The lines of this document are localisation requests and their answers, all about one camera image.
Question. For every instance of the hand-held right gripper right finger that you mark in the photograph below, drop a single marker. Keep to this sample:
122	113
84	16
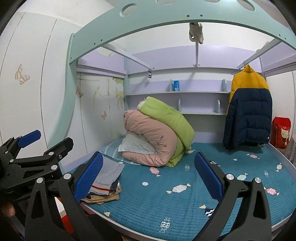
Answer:
208	176

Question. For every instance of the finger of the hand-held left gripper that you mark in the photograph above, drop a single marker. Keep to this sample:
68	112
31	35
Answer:
30	138
57	150

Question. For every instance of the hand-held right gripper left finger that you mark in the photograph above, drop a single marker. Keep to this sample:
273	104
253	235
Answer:
89	178

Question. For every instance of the grey jacket with navy sleeves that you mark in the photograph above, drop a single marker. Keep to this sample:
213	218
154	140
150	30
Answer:
107	176

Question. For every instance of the clothes hanger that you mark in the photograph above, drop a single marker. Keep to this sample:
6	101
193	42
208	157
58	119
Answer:
234	71

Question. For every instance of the person's left hand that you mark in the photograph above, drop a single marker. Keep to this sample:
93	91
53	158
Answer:
7	208

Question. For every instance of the tan folded cloth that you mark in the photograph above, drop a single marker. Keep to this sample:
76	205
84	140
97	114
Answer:
108	198

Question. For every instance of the light blue striped mat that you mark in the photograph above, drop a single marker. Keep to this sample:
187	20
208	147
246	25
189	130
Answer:
111	150

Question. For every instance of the white pillow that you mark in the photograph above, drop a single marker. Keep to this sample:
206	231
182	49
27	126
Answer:
134	144

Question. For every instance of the teal quilted bed cover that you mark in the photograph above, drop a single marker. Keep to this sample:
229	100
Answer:
143	208

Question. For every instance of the green duvet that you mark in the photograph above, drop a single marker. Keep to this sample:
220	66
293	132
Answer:
166	118

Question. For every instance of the pink duvet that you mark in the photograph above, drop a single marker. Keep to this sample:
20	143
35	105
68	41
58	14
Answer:
148	129

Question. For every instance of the yellow and navy puffer jacket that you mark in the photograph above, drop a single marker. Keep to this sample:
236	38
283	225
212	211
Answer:
249	111

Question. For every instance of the white wardrobe with butterfly stickers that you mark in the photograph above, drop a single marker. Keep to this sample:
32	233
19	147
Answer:
34	58

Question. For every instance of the red cartoon bag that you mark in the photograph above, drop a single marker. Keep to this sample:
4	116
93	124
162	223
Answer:
281	132

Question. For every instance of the table with patterned cloth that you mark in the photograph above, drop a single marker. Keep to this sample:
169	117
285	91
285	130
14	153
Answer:
291	148

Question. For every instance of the blue box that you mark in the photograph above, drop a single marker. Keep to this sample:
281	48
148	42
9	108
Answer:
176	85

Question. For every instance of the dark hanging tag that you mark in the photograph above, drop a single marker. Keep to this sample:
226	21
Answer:
150	73

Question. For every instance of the grey hanging cloth bag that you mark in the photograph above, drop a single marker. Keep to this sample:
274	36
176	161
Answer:
196	34

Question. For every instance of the purple wall shelf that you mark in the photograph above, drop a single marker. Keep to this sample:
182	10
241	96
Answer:
196	96

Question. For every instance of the teal loft bed frame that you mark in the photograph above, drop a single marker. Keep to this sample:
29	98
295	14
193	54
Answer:
138	25

